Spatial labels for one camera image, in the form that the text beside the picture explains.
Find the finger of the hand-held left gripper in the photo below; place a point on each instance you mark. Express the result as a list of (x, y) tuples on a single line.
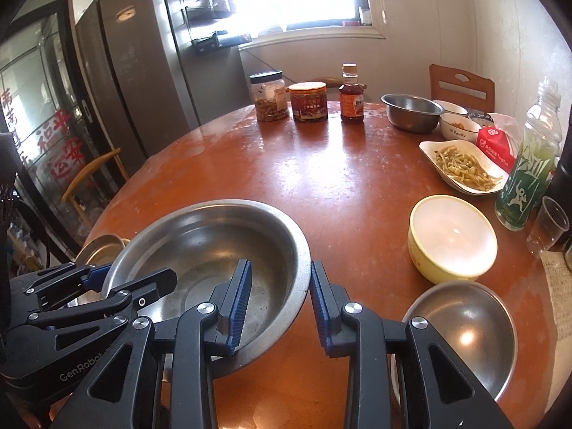
[(96, 275), (147, 283)]

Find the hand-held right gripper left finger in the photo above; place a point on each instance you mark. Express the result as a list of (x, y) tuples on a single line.
[(237, 304)]

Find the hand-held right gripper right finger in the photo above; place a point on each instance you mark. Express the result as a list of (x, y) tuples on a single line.
[(321, 308)]

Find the steel pan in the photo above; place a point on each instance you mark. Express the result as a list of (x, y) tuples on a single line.
[(96, 250)]

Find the large steel bowl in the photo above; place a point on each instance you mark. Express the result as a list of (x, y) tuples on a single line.
[(201, 241)]

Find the yellow bowl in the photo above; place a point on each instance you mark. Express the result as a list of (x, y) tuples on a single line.
[(451, 237)]

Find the small steel bowl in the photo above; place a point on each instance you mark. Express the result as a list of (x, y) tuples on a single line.
[(469, 321)]

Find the curved wooden chair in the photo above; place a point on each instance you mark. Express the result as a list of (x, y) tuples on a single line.
[(333, 82), (85, 176)]

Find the glass door with red lettering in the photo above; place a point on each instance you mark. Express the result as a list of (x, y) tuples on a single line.
[(40, 120)]

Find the white oval dish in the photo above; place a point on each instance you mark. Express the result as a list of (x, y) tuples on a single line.
[(431, 149)]

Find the pickled vegetable strips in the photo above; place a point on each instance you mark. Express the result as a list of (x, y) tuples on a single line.
[(464, 167)]

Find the red tin can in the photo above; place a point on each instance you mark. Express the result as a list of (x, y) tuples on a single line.
[(307, 103)]

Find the brown sauce bottle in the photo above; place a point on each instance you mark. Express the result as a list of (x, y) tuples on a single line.
[(352, 102)]

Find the clear jar with black lid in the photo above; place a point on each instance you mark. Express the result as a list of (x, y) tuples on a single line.
[(269, 98)]

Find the grey refrigerator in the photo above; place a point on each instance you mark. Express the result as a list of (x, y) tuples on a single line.
[(134, 53)]

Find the white printed bowl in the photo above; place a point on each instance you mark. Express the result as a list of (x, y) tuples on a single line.
[(460, 129)]

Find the red snack packet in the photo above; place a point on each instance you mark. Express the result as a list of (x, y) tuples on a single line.
[(494, 149)]

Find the paper sheet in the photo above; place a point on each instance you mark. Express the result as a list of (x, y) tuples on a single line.
[(558, 299)]

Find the plain white bowl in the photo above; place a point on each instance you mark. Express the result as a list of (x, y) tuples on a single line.
[(449, 106)]

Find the green drink bottle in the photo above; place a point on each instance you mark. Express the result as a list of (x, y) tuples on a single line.
[(523, 178)]

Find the clear plastic cup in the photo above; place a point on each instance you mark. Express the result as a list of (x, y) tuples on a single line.
[(547, 228)]

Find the blue patterned bowl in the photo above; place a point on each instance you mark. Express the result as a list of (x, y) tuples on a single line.
[(482, 119)]

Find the white plastic bag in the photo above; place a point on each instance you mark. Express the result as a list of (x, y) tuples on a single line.
[(507, 123)]

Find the wooden chair with slotted back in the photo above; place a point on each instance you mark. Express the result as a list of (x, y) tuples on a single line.
[(464, 82)]

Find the black thermos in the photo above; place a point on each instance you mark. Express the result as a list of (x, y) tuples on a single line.
[(564, 174)]

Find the small box on windowsill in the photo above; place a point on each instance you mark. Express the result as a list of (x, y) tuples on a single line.
[(365, 15)]

